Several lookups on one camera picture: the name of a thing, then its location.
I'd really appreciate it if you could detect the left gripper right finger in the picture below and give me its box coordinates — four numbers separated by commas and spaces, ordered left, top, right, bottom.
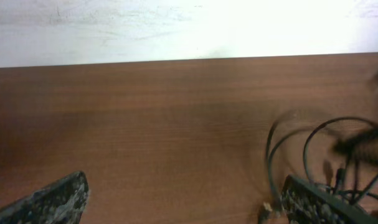
281, 175, 378, 224

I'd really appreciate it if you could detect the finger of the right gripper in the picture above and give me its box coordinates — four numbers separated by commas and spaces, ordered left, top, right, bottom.
333, 125, 378, 165

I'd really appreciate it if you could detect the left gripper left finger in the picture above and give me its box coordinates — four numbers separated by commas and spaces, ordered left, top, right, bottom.
0, 171, 89, 224

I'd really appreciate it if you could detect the thin black usb cable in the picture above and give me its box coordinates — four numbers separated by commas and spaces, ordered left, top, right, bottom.
258, 110, 336, 223

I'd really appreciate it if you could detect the thick black usb cable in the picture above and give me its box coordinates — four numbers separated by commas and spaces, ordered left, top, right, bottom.
302, 116, 378, 209

